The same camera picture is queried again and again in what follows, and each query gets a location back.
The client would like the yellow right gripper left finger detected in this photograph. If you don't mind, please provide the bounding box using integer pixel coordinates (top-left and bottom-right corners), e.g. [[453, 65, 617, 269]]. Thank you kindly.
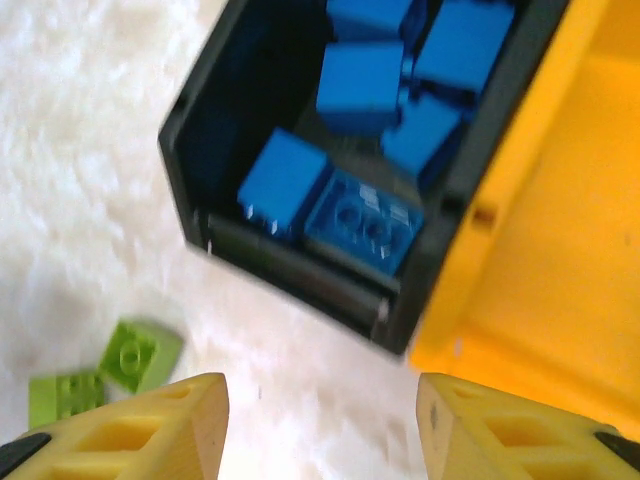
[[0, 372, 230, 480]]

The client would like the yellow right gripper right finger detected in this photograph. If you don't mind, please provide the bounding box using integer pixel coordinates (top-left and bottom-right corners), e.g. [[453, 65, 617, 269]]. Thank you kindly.
[[416, 373, 640, 480]]

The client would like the green lego brick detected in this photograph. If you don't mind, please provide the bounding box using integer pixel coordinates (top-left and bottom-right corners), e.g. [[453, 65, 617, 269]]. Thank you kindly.
[[98, 319, 185, 394], [28, 370, 107, 431]]

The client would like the yellow plastic bin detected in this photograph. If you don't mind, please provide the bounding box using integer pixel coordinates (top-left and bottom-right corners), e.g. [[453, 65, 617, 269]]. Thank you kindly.
[[408, 0, 640, 431]]

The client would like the blue lego brick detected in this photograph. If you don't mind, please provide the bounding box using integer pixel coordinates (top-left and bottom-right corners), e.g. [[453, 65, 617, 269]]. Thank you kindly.
[[237, 127, 329, 236], [412, 0, 516, 94], [327, 0, 416, 41], [303, 168, 425, 276], [380, 94, 462, 176], [315, 40, 405, 136]]

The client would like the black plastic bin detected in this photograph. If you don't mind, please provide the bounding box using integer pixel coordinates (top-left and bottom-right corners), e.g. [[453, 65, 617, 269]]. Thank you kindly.
[[157, 0, 571, 356]]

